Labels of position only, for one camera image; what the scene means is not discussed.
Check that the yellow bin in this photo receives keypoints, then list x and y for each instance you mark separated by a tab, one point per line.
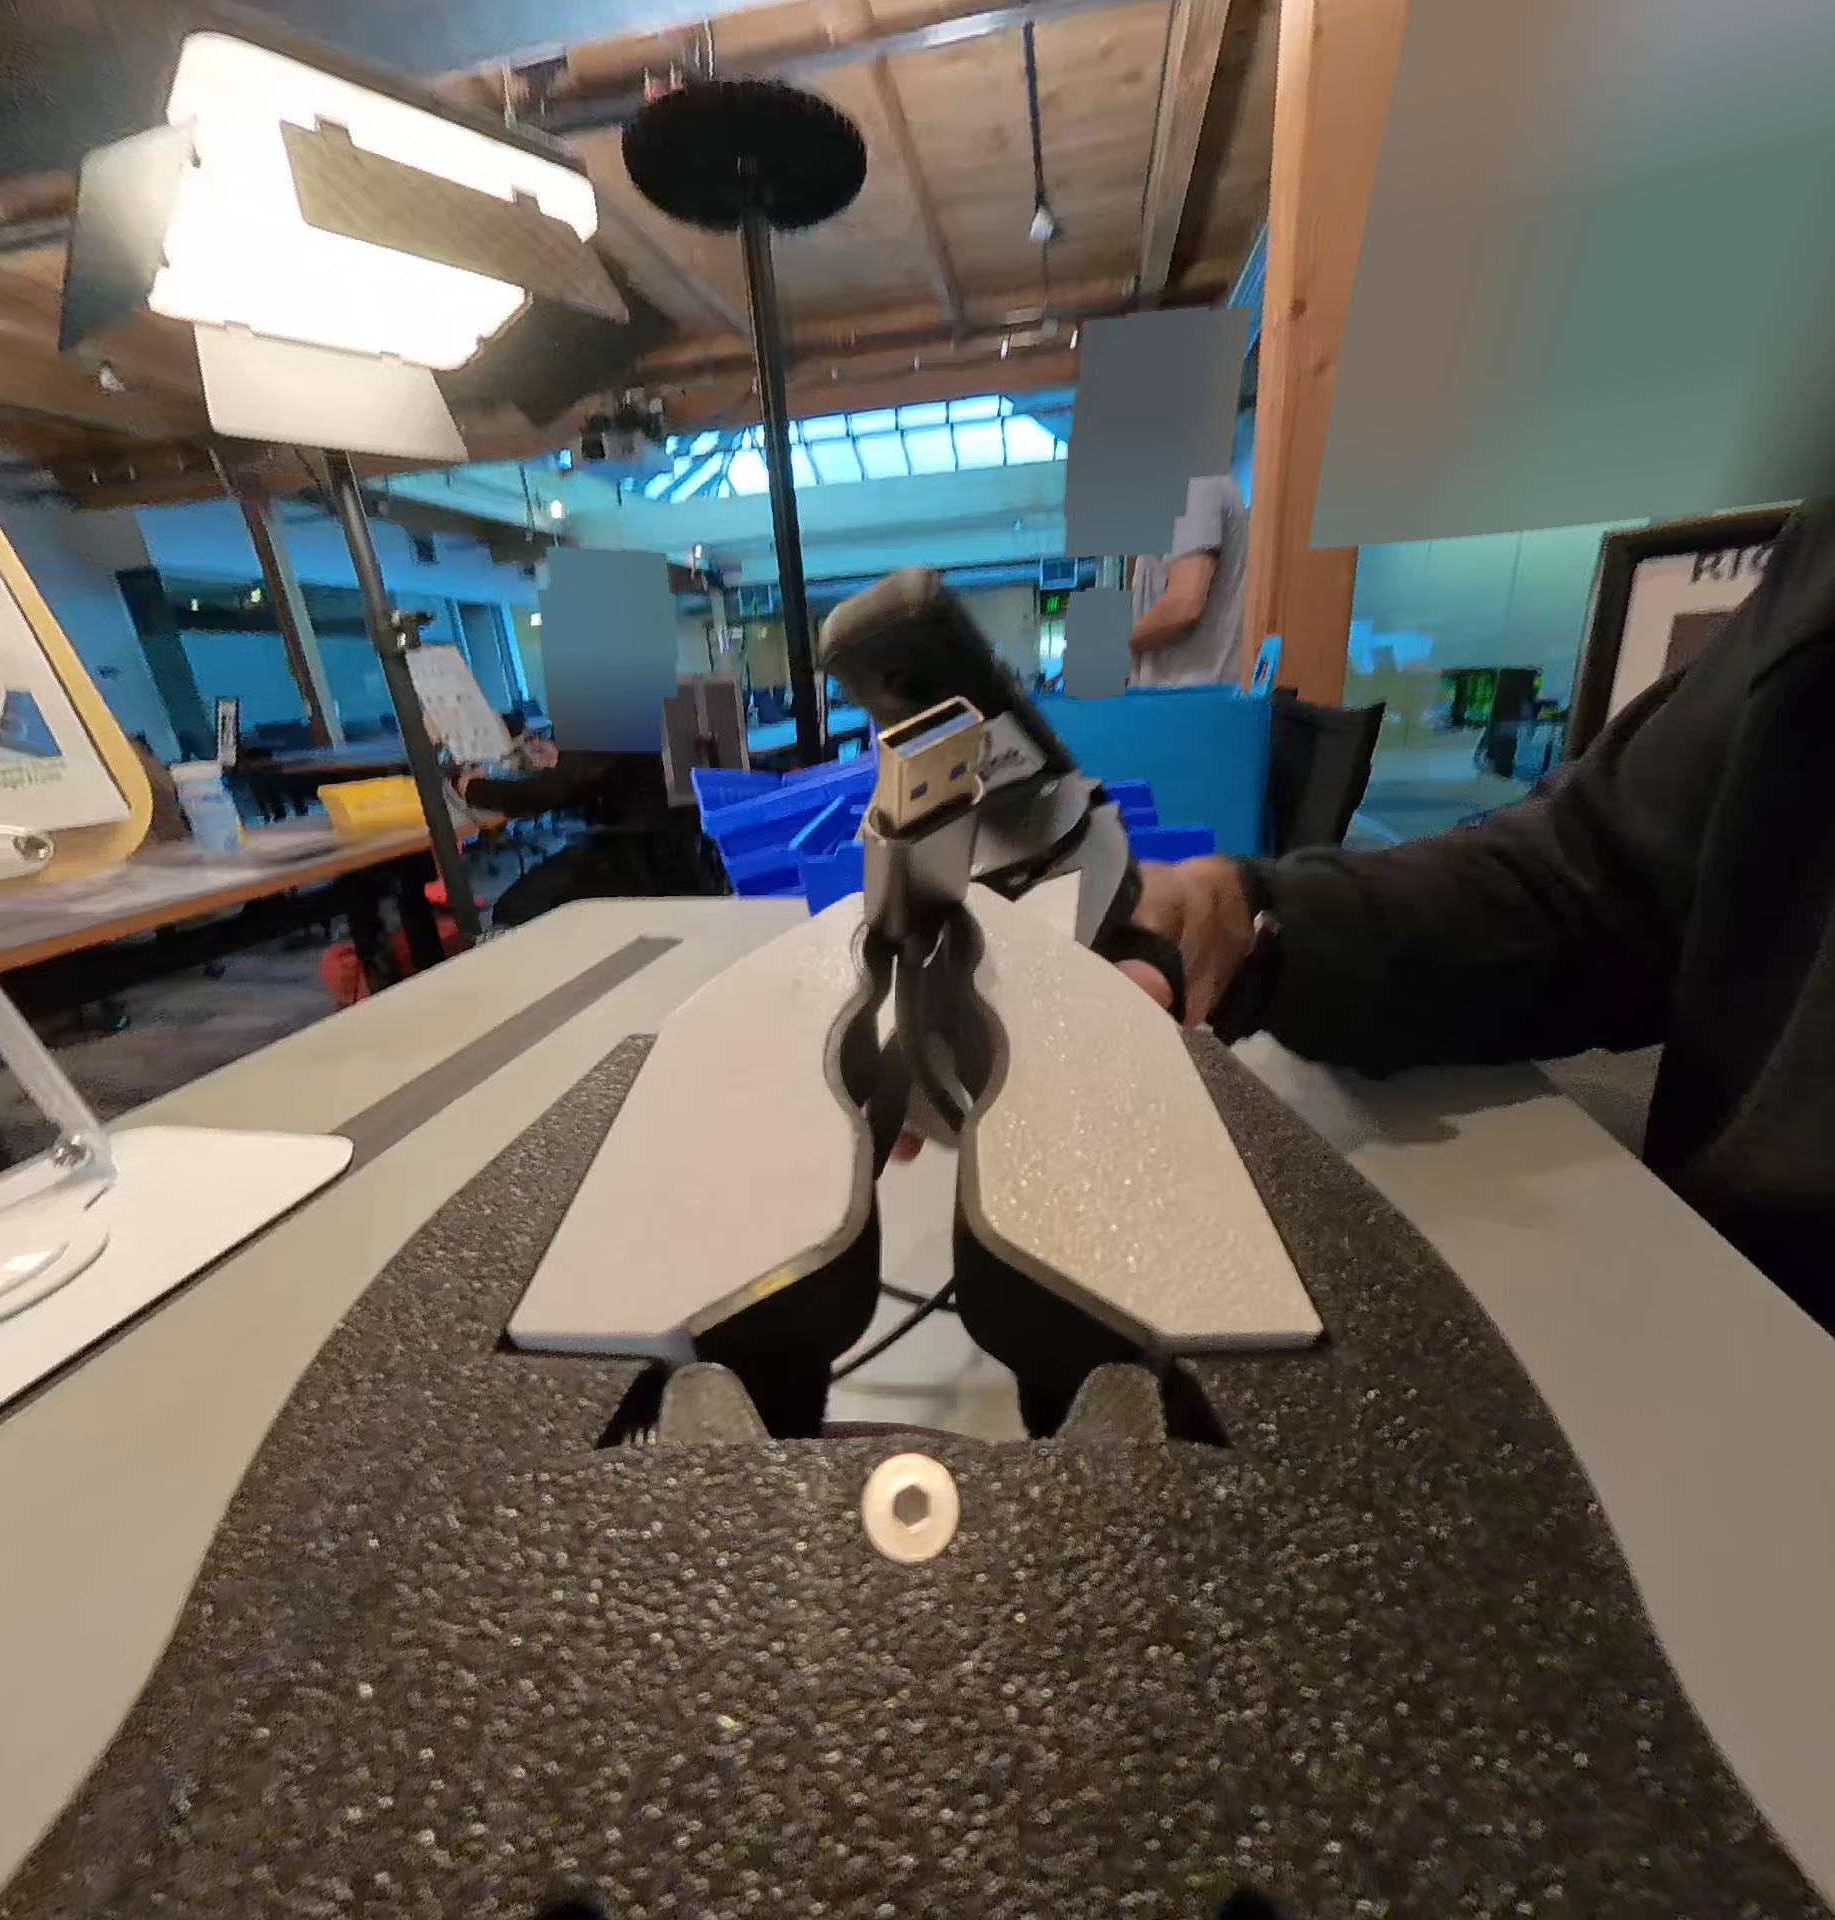
383	807

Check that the black stand pole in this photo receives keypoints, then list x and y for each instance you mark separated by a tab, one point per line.
745	157

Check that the framed picture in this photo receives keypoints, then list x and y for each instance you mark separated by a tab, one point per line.
1680	630

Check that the person's right hand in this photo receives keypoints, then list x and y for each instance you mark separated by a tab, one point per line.
1203	923

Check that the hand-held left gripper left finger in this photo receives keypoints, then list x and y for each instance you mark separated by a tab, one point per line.
708	1170

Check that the black light stand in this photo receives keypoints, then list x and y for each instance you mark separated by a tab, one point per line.
392	645

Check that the instruction sheet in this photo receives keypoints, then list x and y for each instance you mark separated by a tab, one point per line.
17	705

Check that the person's right forearm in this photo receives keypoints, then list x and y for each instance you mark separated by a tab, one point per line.
1456	930

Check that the wooden table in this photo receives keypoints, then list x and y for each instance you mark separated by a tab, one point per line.
182	885

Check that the blue partition panel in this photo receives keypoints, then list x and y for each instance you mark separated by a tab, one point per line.
1187	766

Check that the wooden column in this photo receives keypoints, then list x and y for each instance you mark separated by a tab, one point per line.
1307	375

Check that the instruction board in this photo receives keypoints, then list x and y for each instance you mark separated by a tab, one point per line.
458	705

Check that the person's torso black jacket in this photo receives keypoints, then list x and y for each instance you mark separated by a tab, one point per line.
1785	900

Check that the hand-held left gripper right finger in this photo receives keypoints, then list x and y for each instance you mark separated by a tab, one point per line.
1142	1170

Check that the LED light panel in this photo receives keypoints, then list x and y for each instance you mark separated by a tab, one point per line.
348	255

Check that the clear acrylic clip bar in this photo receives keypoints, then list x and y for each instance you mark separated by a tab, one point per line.
2	852

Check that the black chair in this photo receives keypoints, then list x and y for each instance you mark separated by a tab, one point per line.
1323	780

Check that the stack of blue bins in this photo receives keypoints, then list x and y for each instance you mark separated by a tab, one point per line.
775	840

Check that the red plastic stool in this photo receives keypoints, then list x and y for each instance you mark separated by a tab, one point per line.
348	975

